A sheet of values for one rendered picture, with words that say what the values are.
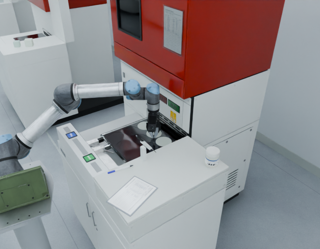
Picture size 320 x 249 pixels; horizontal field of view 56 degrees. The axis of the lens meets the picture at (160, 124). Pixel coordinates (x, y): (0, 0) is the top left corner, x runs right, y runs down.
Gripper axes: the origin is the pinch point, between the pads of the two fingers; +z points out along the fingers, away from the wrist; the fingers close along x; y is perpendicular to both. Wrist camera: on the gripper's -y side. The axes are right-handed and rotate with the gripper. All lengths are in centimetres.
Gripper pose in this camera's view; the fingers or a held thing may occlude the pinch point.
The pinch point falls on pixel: (153, 137)
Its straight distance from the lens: 188.6
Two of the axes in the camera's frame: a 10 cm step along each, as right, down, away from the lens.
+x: -10.0, -0.2, 0.3
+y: 0.3, -5.6, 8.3
